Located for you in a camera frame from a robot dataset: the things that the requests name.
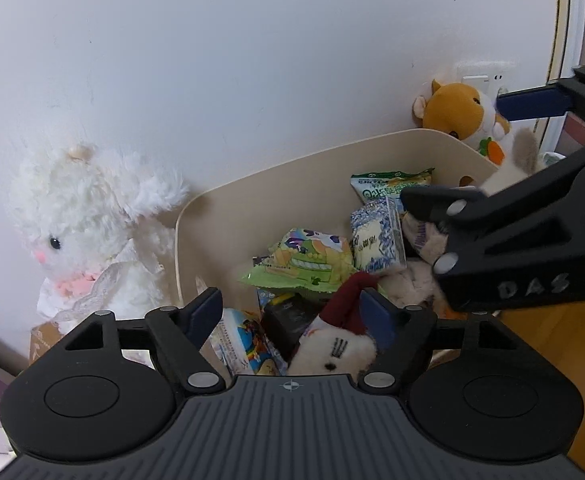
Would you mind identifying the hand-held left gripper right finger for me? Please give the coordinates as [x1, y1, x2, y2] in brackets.
[360, 287, 516, 393]

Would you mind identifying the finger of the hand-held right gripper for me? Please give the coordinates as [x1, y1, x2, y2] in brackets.
[497, 66, 585, 143]
[401, 142, 585, 313]

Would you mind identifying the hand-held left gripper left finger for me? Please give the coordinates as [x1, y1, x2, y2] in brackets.
[65, 287, 226, 393]

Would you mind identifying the beige plush toy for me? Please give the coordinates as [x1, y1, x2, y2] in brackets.
[403, 127, 541, 318]

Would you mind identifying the plush toy with red hat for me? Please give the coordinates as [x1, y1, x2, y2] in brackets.
[287, 271, 381, 376]

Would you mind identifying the beige plastic storage box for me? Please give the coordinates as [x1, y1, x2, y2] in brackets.
[174, 127, 503, 376]

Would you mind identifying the colourful cartoon packet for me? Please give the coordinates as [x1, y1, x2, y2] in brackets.
[210, 307, 278, 376]

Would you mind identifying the pink box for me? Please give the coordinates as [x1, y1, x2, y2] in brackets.
[560, 112, 585, 148]

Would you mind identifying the blue white snack packet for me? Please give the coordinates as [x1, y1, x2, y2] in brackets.
[350, 197, 408, 276]

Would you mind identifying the orange hamster plush toy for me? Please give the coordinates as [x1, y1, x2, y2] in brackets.
[413, 78, 516, 167]

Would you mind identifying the small black box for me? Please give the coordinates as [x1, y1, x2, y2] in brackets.
[262, 292, 328, 363]

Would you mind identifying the green cartoon snack packet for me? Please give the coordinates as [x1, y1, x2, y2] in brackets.
[237, 227, 356, 293]

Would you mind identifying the white rabbit plush toy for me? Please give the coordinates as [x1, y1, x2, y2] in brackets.
[7, 144, 189, 333]

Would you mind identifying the white wall socket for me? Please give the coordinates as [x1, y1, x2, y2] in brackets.
[455, 60, 516, 101]

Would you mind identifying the white door frame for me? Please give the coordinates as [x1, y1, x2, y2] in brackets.
[545, 0, 585, 156]

